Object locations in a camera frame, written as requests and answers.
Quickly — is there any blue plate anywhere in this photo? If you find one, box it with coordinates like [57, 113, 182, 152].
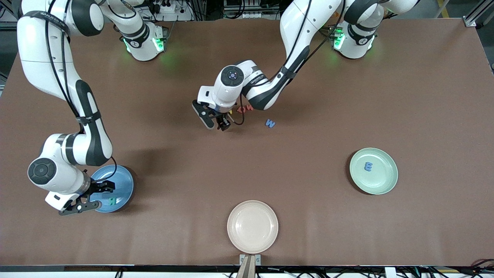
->
[90, 165, 134, 213]

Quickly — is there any beige plate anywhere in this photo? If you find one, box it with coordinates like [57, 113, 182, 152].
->
[227, 200, 279, 254]

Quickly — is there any green plate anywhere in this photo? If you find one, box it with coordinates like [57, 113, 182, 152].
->
[349, 147, 399, 195]

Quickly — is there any white power strip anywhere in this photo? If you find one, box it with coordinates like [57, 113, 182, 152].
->
[152, 0, 192, 22]

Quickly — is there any grey equipment rack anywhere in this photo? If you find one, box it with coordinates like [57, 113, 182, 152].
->
[223, 0, 281, 20]

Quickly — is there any brown table mat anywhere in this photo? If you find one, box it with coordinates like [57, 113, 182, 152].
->
[0, 19, 494, 267]

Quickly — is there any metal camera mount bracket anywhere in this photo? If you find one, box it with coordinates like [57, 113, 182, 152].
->
[239, 254, 261, 278]

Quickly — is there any aluminium frame profile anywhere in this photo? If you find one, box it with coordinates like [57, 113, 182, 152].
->
[463, 0, 494, 27]

